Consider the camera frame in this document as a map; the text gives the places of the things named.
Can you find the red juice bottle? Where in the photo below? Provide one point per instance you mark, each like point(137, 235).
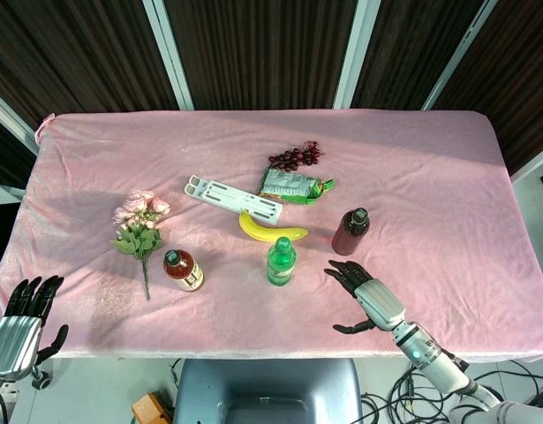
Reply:
point(183, 271)

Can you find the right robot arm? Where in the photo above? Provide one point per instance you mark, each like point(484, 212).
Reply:
point(447, 375)

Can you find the dark red grape bunch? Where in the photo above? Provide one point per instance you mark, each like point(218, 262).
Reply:
point(295, 157)

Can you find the pink fleece tablecloth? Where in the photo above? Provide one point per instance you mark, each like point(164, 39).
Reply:
point(271, 185)

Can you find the dark cola bottle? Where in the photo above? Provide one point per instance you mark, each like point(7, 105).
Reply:
point(351, 232)

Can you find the orange box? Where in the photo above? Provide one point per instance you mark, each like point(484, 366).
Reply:
point(149, 408)

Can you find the pink artificial rose bouquet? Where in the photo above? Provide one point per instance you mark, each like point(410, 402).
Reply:
point(139, 225)

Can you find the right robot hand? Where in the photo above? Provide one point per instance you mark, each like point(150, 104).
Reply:
point(377, 300)

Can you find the green soda bottle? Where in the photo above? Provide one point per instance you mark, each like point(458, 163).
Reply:
point(281, 262)

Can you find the yellow banana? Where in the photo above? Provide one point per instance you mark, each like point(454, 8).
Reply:
point(271, 230)

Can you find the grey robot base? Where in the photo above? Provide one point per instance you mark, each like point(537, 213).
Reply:
point(266, 393)

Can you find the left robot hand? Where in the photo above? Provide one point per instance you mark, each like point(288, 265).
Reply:
point(12, 338)

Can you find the green snack bag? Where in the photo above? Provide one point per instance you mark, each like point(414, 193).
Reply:
point(293, 185)

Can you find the white folding stand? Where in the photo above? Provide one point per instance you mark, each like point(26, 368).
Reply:
point(233, 199)

